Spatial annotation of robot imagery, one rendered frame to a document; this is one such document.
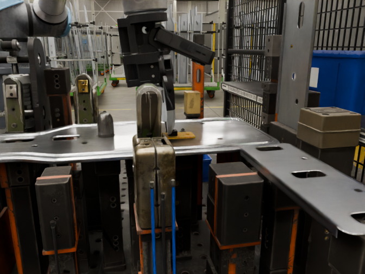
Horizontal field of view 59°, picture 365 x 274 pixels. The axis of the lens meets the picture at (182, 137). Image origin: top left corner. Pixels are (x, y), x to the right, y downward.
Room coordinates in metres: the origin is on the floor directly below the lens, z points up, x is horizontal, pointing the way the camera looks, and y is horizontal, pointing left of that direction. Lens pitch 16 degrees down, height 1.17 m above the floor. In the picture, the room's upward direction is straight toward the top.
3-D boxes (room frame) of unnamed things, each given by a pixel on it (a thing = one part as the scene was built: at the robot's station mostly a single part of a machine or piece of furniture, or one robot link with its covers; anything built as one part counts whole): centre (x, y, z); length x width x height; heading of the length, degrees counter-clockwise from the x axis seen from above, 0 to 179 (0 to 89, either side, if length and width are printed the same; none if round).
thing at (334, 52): (0.83, -0.38, 1.10); 0.30 x 0.17 x 0.13; 19
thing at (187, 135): (0.60, 0.02, 1.01); 0.08 x 0.04 x 0.01; 102
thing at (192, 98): (0.79, -0.02, 0.88); 0.04 x 0.04 x 0.36; 12
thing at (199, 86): (0.82, -0.04, 0.95); 0.03 x 0.01 x 0.50; 102
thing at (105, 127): (0.62, 0.15, 1.02); 0.03 x 0.03 x 0.07
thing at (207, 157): (1.11, -0.04, 0.74); 0.11 x 0.10 x 0.09; 102
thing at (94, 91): (0.80, 0.24, 0.88); 0.11 x 0.09 x 0.37; 12
